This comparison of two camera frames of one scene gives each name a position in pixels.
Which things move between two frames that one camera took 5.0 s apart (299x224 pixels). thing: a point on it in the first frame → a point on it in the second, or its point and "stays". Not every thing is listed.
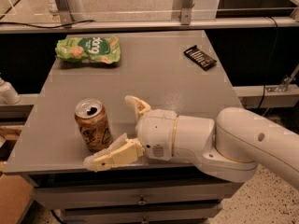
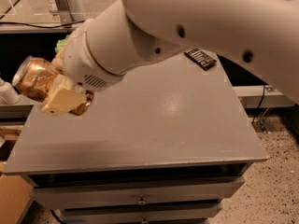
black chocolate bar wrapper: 200,58 stays
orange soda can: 93,124 → 33,77
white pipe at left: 7,93 stays
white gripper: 156,131 → 81,63
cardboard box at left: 16,194 stays
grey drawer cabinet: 81,107 stays
